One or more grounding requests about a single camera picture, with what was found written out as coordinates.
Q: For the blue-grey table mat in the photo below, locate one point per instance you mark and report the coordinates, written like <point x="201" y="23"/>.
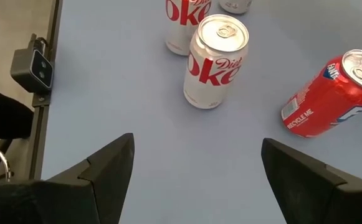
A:
<point x="137" y="77"/>

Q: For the black table-level camera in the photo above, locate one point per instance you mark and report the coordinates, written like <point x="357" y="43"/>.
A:
<point x="28" y="68"/>

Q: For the red Fanta strawberry can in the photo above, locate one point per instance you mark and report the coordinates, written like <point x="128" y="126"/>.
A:
<point x="324" y="102"/>

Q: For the silver Diet Coke can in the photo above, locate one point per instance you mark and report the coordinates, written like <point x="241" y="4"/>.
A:
<point x="177" y="31"/>
<point x="212" y="74"/>
<point x="235" y="4"/>

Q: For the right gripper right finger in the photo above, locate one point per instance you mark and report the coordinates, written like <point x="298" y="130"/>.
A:
<point x="324" y="202"/>

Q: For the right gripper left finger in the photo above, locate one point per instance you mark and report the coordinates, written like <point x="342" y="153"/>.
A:
<point x="59" y="202"/>

